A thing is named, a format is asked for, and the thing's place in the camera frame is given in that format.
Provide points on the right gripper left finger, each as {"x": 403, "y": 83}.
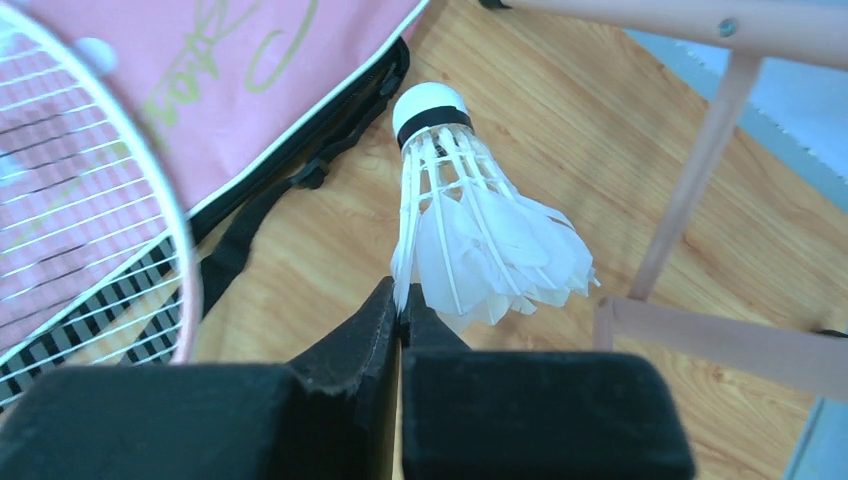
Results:
{"x": 329, "y": 413}

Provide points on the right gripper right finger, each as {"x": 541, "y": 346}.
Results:
{"x": 520, "y": 414}

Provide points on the white shuttlecock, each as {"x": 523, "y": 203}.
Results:
{"x": 474, "y": 244}

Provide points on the pink racket on bag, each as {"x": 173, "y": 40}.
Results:
{"x": 97, "y": 258}

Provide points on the pink racket bag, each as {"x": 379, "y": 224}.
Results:
{"x": 243, "y": 99}

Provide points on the pink music stand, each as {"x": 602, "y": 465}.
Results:
{"x": 588, "y": 116}

